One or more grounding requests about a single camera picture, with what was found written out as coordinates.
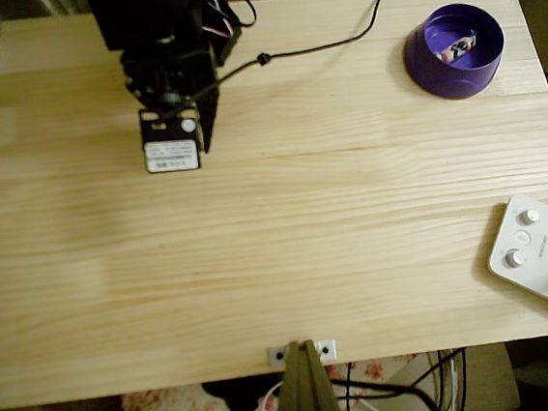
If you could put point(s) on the candy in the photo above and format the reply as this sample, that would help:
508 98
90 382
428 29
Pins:
458 48

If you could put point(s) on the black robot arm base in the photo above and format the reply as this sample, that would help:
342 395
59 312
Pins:
229 40

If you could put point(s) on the purple bowl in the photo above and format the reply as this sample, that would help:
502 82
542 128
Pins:
456 76

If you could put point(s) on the white lamp base with knobs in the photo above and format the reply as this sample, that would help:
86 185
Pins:
541 262

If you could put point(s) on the beige box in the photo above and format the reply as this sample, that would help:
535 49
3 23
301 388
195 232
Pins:
489 374

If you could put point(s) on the white metal bracket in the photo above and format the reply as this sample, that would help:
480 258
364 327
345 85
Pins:
275 355

